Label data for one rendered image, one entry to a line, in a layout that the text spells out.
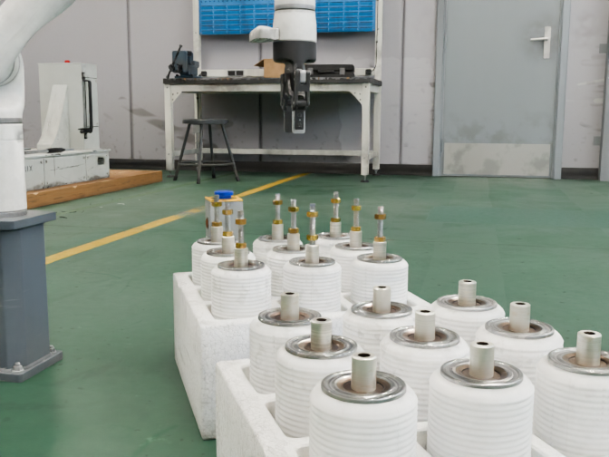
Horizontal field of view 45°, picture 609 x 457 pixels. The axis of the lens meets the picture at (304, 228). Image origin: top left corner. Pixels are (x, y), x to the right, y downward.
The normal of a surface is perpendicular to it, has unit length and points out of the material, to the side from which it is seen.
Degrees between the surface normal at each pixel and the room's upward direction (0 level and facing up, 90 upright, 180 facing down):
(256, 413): 0
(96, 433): 0
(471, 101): 90
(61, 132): 90
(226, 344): 90
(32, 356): 90
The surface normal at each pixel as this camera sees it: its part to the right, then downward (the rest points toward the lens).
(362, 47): -0.22, 0.15
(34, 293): 0.97, 0.04
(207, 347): 0.27, 0.14
